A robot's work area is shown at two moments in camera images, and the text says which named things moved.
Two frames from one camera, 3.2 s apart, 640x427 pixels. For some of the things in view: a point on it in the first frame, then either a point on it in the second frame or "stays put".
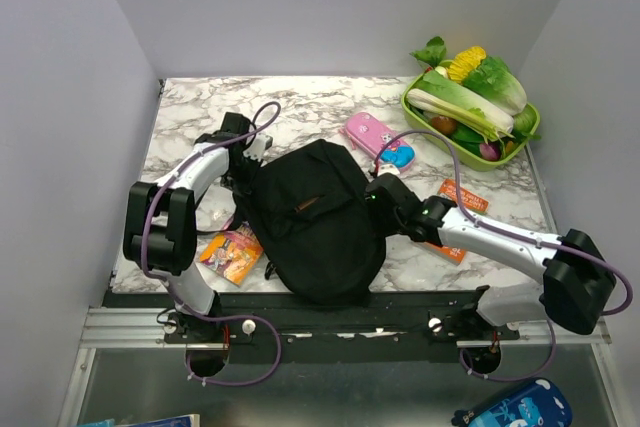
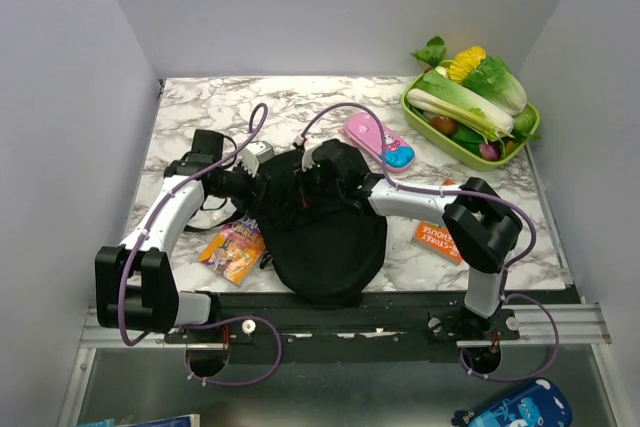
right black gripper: [375, 227] -> [304, 184]
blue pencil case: [538, 402] stays put
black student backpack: [315, 214] stays put
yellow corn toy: [465, 62] stays put
